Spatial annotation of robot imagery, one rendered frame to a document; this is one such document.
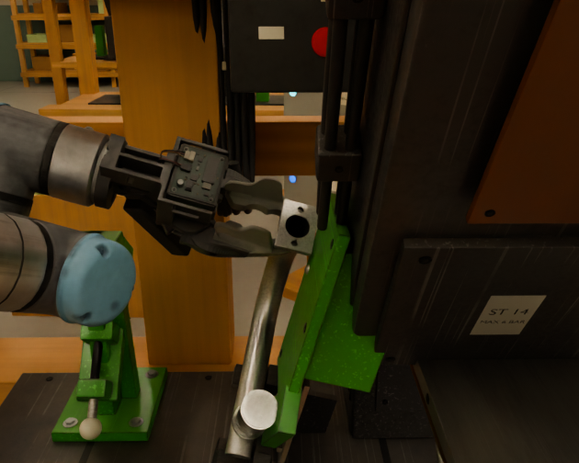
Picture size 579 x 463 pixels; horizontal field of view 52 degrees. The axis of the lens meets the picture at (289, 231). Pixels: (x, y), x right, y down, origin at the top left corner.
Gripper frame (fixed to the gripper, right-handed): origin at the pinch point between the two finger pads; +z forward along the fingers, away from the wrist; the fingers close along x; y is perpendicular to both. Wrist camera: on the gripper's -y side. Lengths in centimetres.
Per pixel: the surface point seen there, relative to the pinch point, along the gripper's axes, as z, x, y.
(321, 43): -1.4, 23.1, 3.2
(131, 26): -25.4, 26.7, -9.1
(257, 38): -8.8, 22.3, 1.7
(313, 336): 3.3, -12.1, 6.1
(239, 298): 18, 58, -237
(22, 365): -32, -15, -51
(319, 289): 2.4, -8.5, 8.9
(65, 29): -303, 565, -772
